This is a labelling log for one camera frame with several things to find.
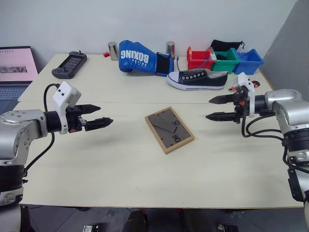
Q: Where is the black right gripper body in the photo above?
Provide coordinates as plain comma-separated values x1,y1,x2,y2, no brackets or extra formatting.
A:
232,86,251,124

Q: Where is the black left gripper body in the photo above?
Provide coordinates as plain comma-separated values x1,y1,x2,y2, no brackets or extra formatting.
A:
65,105,88,134

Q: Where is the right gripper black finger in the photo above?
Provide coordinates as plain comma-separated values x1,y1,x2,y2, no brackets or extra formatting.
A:
205,111,239,123
209,94,236,105

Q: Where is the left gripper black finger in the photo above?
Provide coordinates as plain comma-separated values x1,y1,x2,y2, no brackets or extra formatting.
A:
77,104,101,115
84,116,114,132

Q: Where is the laptop computer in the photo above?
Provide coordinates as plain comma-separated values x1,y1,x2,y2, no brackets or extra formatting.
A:
0,45,40,102

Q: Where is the black and white sneaker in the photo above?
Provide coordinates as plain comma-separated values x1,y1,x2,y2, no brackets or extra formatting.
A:
166,68,229,91

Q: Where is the green plastic bin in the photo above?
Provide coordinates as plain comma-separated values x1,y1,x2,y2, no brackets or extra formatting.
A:
210,47,240,74

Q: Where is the blue plastic bin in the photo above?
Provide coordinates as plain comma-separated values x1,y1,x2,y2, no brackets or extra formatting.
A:
233,48,265,75

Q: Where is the red plastic bin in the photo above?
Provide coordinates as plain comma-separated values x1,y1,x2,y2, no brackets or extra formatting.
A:
186,46,216,71

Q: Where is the black handheld game console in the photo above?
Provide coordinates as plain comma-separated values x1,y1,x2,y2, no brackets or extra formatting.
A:
51,50,88,80

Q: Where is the wooden framed square clock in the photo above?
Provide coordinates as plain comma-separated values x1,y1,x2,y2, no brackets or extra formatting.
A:
144,106,196,155

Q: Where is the silver metal cylinder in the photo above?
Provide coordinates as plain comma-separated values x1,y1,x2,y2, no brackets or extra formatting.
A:
166,41,176,60
107,41,120,61

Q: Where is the blue boxing glove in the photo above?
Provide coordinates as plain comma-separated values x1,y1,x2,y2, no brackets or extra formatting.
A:
118,39,175,78

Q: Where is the grey partition panel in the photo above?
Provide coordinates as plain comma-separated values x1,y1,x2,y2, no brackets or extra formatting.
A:
262,0,309,91

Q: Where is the dark rounded shape under table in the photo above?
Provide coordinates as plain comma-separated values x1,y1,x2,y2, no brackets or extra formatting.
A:
122,209,148,232

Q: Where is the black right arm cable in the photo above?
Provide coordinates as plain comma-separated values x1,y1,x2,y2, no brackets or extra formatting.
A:
240,96,293,168

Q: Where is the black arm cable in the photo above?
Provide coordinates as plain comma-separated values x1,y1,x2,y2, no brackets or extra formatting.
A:
23,83,61,177
240,96,293,168

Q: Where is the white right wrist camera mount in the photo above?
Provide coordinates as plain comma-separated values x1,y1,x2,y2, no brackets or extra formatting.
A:
235,72,256,118

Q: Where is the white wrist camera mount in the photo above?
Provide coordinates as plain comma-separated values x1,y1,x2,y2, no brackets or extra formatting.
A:
52,81,82,135
235,72,256,118

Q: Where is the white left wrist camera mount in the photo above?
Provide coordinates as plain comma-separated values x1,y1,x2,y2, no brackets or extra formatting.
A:
52,81,82,135

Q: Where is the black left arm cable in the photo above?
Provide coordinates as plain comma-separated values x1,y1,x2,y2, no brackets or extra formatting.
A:
23,83,61,177

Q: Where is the black drawstring pouch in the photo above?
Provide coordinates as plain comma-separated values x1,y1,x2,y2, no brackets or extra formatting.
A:
209,39,245,52

